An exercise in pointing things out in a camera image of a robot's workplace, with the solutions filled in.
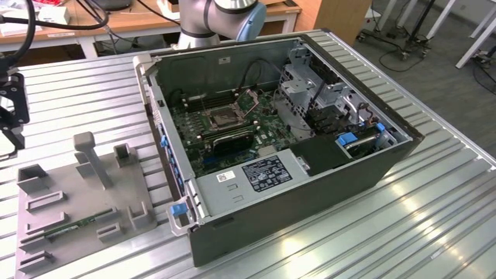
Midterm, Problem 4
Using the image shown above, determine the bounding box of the green motherboard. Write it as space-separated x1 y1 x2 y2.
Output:
169 90 310 178

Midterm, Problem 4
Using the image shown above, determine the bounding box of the wooden cabinet panel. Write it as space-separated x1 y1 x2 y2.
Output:
315 0 371 47

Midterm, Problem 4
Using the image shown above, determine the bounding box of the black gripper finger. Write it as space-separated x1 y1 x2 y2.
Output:
0 72 30 150

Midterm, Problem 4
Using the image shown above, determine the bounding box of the grey parts rack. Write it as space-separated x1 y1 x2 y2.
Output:
14 131 158 276

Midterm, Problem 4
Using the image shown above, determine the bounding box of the black fan shroud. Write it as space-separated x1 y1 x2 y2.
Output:
211 132 255 159

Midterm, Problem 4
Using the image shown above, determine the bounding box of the black PC case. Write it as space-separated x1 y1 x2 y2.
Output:
131 28 422 268

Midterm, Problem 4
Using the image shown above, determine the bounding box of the green RAM stick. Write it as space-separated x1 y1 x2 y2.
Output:
42 210 113 238

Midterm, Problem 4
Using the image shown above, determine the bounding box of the black cable in case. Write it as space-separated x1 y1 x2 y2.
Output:
237 59 279 91

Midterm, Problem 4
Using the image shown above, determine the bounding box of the wooden desk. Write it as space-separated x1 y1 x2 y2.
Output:
0 0 302 59

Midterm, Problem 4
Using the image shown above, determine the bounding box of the white table frame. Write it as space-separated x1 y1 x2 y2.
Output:
425 0 496 70

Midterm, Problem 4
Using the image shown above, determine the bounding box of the hard disk in blue carrier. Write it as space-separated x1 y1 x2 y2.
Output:
334 127 379 160

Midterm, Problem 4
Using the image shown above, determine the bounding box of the black arm hose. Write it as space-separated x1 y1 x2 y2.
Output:
0 0 111 71

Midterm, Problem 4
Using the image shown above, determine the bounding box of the metal socket cover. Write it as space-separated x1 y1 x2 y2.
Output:
231 89 261 111

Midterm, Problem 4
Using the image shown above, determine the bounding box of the grey power supply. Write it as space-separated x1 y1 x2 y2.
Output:
194 149 310 219

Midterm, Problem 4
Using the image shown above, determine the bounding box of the CPU socket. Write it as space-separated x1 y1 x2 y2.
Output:
207 106 249 132

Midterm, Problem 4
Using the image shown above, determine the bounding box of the white box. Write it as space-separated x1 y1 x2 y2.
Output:
37 5 70 23

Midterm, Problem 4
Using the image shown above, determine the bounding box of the metal drive cage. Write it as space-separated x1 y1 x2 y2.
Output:
277 43 351 134

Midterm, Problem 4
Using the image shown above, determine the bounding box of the black RAM slot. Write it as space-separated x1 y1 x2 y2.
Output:
183 97 237 110
185 134 217 145
194 127 251 140
181 92 237 105

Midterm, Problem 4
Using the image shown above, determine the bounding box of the black wheeled stand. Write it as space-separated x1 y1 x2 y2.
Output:
355 0 433 61

